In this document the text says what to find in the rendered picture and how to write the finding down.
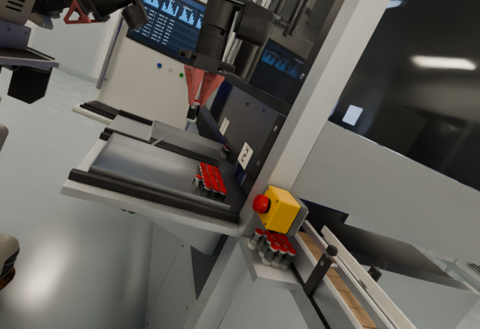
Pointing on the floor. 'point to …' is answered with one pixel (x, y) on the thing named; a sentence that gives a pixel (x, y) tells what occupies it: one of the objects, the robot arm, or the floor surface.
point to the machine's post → (300, 130)
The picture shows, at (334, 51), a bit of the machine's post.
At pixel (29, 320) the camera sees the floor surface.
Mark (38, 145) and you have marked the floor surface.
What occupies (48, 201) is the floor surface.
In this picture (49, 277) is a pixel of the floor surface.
